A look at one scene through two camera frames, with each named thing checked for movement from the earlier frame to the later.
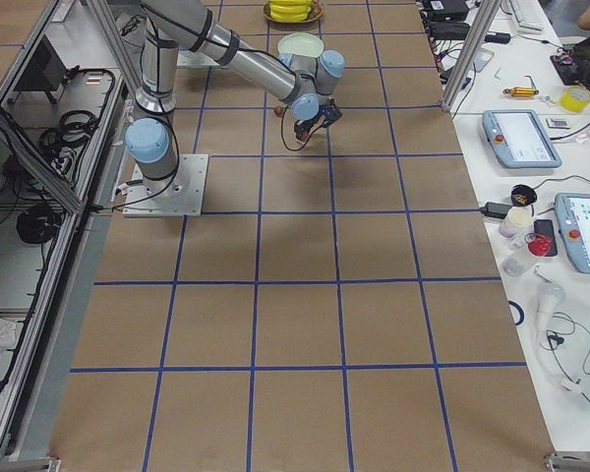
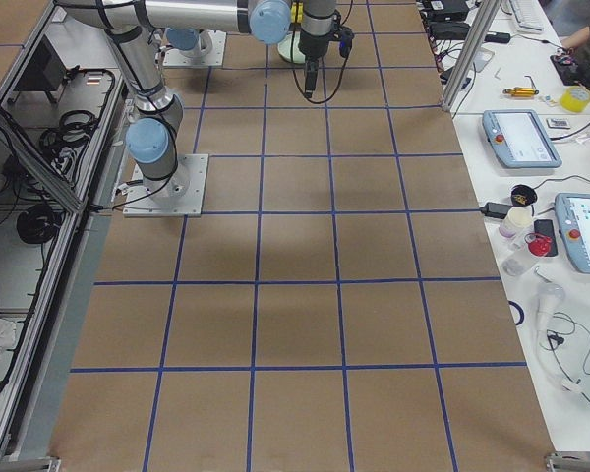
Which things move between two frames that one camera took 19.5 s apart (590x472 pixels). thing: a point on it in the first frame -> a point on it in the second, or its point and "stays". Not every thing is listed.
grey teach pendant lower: x=583 y=219 stays
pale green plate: x=301 y=43 stays
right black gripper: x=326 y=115 -> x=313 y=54
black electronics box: x=45 y=71 stays
